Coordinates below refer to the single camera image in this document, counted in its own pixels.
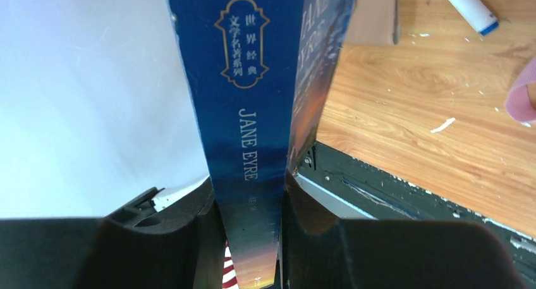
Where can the blue Jane Eyre book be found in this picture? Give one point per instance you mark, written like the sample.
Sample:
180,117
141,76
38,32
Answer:
258,72

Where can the pink student backpack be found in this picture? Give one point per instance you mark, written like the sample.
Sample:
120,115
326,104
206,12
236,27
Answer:
520,101

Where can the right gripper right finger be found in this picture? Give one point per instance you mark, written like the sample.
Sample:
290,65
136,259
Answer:
321,250

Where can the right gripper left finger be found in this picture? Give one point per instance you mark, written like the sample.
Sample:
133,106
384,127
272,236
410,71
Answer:
136,246

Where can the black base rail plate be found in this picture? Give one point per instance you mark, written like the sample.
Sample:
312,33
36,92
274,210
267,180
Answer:
377,194

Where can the white blue marker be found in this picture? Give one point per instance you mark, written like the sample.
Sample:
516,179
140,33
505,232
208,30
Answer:
477,15

